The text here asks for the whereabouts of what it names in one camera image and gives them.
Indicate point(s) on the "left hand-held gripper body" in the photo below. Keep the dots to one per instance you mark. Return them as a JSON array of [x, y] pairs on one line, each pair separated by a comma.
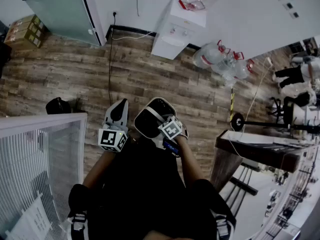
[[111, 139]]

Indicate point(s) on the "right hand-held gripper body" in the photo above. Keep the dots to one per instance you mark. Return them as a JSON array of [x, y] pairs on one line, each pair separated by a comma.
[[171, 129]]

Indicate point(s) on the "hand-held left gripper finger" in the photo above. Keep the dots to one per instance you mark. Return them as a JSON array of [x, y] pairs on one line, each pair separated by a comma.
[[110, 115], [124, 116]]

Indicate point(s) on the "person's right forearm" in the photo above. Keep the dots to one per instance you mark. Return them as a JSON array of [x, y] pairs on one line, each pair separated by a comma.
[[190, 161]]

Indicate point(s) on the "person's left forearm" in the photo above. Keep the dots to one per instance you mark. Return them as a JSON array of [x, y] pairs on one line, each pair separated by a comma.
[[100, 167]]

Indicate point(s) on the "black bag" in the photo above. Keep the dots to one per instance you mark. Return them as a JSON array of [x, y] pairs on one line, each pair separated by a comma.
[[58, 106]]

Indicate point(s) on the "person's black clothes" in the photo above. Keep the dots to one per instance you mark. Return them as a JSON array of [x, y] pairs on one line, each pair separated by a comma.
[[145, 189]]

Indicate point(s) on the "black coat rack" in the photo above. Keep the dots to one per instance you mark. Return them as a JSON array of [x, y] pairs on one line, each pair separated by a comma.
[[237, 121]]

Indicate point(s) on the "yellow black striped floor strip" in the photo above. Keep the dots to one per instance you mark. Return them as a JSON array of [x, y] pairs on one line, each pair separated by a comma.
[[232, 101]]

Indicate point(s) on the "dark wooden table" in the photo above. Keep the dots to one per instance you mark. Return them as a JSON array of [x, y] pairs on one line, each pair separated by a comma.
[[250, 150]]

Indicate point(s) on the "empty clear water jug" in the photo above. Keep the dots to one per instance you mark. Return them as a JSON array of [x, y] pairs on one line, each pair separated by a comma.
[[226, 64], [241, 71], [207, 55]]

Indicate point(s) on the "black baseboard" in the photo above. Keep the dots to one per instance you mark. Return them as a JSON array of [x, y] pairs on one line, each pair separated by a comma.
[[132, 30]]

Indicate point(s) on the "white water dispenser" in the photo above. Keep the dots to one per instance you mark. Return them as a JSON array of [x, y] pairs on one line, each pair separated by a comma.
[[175, 31]]

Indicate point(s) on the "black office chair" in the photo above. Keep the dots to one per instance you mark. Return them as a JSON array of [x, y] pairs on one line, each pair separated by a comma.
[[277, 109]]

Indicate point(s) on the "white paper sheet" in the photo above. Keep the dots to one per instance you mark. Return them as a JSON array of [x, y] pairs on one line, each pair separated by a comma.
[[32, 220]]

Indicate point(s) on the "frosted glass door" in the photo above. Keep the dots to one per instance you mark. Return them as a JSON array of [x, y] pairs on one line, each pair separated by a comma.
[[60, 11]]

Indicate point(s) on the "brown cardboard box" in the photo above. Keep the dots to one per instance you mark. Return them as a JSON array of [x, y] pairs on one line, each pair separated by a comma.
[[18, 42], [23, 21], [21, 32]]

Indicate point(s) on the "wall socket with plug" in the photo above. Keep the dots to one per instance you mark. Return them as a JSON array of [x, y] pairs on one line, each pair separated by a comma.
[[114, 13]]

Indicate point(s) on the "wall switch panel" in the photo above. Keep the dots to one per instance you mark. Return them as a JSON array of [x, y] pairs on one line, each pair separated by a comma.
[[295, 14], [289, 6]]

